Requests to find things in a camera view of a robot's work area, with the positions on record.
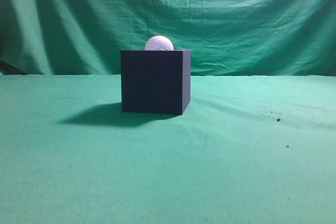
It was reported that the white dimpled golf ball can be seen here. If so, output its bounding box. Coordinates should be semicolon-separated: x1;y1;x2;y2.
144;35;174;51

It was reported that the dark blue cube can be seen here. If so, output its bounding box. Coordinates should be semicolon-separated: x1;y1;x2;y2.
120;50;192;115

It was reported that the green table cloth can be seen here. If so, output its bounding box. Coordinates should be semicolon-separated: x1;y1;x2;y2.
1;75;335;223

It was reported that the green backdrop cloth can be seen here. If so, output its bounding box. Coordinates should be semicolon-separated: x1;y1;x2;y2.
1;0;335;76

